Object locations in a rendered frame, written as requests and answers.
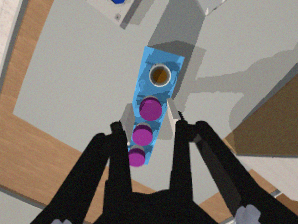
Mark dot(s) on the grey button panel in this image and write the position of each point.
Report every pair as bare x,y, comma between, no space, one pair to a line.
116,10

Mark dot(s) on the grey flat mat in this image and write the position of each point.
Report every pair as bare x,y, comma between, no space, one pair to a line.
84,69

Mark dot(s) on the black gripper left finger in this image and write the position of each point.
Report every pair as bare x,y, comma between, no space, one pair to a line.
71,202

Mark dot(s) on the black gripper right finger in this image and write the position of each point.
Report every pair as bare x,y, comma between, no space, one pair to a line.
246,200

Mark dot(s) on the purple cylindrical cap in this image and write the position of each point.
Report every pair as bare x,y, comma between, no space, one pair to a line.
150,109
136,157
142,135

